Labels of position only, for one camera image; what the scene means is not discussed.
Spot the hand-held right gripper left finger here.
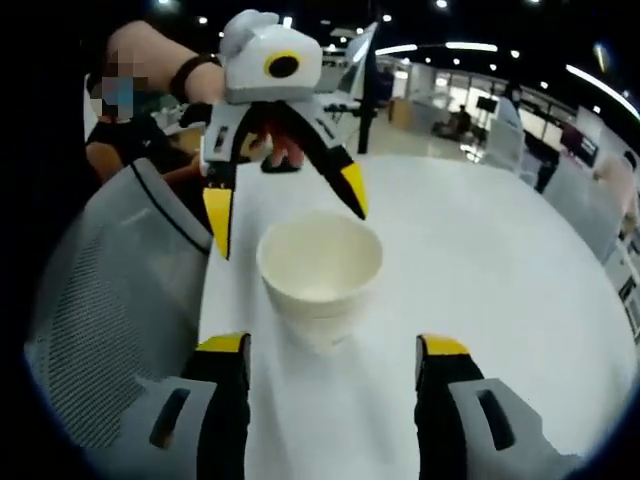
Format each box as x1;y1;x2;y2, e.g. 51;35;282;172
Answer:
94;330;252;480

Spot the wall monitor screen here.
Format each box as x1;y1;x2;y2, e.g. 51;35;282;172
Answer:
559;122;601;169

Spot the grey mesh chair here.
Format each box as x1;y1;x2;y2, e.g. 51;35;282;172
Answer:
542;169;626;261

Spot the white mesh chair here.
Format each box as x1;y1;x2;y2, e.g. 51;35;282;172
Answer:
484;117;526;174

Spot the group of ceiling spot lights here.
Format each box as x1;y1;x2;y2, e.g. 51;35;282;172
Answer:
154;0;601;114

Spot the black tripod stand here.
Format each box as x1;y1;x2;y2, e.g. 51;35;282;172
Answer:
355;22;381;155

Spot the black wrist strap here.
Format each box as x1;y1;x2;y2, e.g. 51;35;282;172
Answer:
169;52;224;99

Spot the curved ceiling light strip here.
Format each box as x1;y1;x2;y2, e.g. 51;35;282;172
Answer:
564;62;640;121

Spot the straight ceiling light strip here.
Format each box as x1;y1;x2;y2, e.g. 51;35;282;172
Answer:
444;41;499;53
374;43;419;57

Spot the grey office chair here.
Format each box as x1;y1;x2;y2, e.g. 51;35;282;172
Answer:
24;157;214;451

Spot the white paper cup green print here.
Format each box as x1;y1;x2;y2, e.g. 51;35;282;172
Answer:
255;209;385;354

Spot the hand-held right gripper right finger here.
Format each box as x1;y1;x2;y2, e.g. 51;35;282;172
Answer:
414;332;584;480

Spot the white table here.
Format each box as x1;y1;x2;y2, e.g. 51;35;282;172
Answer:
197;152;639;480

